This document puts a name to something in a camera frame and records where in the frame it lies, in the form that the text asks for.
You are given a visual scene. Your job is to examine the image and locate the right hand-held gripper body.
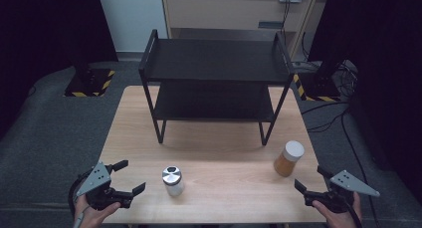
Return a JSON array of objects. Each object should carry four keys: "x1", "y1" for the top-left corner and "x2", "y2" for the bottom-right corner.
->
[{"x1": 304, "y1": 169, "x2": 381, "y2": 214}]

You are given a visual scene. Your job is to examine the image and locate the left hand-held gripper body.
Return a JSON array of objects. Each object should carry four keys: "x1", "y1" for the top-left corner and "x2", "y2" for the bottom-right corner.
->
[{"x1": 76, "y1": 160, "x2": 134, "y2": 212}]

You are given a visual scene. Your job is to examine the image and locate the orange spice jar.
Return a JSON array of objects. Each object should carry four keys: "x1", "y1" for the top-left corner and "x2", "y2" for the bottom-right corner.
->
[{"x1": 273, "y1": 140, "x2": 306, "y2": 178}]

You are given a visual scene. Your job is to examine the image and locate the glass salt shaker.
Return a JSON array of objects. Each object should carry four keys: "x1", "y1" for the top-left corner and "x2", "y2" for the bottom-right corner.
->
[{"x1": 161, "y1": 165, "x2": 185, "y2": 198}]

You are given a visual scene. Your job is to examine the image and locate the black two-tier metal rack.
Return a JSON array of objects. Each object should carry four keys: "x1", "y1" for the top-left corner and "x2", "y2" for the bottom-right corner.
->
[{"x1": 138, "y1": 28, "x2": 297, "y2": 146}]

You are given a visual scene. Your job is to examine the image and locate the person's right hand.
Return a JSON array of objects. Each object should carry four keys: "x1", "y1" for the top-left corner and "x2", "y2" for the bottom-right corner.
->
[{"x1": 312, "y1": 191, "x2": 363, "y2": 228}]

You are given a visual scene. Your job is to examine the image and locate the person's left hand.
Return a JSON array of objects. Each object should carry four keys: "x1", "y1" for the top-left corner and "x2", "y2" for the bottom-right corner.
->
[{"x1": 73, "y1": 194, "x2": 122, "y2": 228}]

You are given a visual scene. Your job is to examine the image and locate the black stand with striped base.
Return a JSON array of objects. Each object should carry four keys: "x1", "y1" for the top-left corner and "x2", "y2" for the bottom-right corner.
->
[
  {"x1": 293, "y1": 48, "x2": 347, "y2": 103},
  {"x1": 63, "y1": 48, "x2": 116, "y2": 98}
]

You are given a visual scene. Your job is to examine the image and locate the dark curtain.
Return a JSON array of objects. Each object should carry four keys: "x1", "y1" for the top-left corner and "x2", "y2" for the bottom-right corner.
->
[
  {"x1": 308, "y1": 0, "x2": 422, "y2": 202},
  {"x1": 0, "y1": 0, "x2": 119, "y2": 139}
]

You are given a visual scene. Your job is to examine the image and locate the grey rectangular strip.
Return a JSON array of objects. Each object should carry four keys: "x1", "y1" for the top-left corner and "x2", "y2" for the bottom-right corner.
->
[{"x1": 258, "y1": 21, "x2": 284, "y2": 30}]

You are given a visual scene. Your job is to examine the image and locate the beige wooden cabinet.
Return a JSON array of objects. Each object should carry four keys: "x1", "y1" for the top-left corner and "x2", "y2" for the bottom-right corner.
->
[{"x1": 160, "y1": 0, "x2": 331, "y2": 61}]

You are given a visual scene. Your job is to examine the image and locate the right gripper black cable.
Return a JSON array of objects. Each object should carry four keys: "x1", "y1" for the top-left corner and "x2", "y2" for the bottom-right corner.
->
[{"x1": 342, "y1": 201, "x2": 364, "y2": 228}]

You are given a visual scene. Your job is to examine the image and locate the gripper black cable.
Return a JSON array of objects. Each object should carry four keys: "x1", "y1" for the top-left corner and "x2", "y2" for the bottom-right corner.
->
[
  {"x1": 342, "y1": 201, "x2": 364, "y2": 228},
  {"x1": 68, "y1": 169, "x2": 93, "y2": 219}
]

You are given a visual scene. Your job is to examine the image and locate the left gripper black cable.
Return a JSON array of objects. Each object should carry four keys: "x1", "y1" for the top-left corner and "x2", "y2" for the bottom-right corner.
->
[{"x1": 68, "y1": 169, "x2": 93, "y2": 219}]

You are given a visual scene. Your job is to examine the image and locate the long black floor cable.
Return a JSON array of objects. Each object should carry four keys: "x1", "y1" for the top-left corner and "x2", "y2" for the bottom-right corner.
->
[{"x1": 340, "y1": 112, "x2": 380, "y2": 228}]

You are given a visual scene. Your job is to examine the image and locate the grey wrist strap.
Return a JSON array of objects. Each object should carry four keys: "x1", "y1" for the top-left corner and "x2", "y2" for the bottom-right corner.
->
[{"x1": 73, "y1": 205, "x2": 92, "y2": 228}]

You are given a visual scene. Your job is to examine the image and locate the tangle of black cables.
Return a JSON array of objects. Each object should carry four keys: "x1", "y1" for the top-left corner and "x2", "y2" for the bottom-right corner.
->
[{"x1": 334, "y1": 59, "x2": 360, "y2": 101}]

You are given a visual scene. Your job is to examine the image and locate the black socket cables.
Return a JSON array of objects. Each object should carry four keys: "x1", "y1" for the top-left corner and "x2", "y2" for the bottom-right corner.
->
[{"x1": 280, "y1": 0, "x2": 292, "y2": 37}]

